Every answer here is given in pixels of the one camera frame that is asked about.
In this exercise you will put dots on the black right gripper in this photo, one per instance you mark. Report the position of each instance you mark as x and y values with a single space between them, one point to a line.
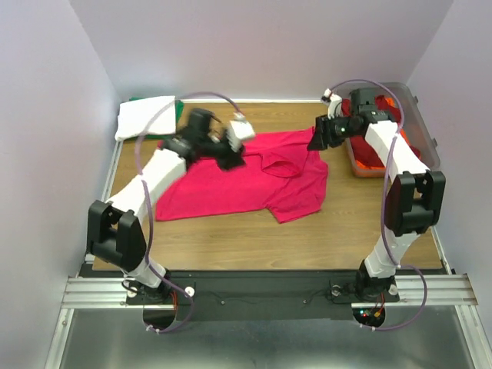
322 136

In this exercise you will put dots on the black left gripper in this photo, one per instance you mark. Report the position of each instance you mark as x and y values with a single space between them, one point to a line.
231 159

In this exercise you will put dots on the pink t shirt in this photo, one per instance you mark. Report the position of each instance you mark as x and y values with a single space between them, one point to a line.
279 174

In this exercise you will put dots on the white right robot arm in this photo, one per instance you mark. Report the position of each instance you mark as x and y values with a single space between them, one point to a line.
413 193

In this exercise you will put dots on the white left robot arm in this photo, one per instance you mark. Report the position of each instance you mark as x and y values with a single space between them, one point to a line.
115 233

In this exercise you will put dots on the dark red t shirt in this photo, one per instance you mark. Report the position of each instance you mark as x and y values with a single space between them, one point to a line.
366 162

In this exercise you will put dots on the orange t shirt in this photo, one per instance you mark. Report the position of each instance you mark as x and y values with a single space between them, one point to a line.
407 142

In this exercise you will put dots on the folded green t shirt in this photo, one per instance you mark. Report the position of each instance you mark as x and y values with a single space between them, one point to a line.
179 109

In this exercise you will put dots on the clear plastic storage bin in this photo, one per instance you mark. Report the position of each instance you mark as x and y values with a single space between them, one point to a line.
416 133

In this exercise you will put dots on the folded white t shirt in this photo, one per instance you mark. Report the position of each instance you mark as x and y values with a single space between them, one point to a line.
148 117

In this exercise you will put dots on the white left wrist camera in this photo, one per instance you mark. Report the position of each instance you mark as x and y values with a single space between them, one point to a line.
238 131

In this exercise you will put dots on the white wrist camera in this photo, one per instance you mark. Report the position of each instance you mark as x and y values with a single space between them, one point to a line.
238 131
333 103

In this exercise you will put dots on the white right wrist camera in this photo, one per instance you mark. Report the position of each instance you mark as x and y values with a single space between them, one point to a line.
333 103

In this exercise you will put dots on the aluminium mounting rail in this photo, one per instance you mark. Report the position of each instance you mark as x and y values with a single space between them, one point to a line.
442 290

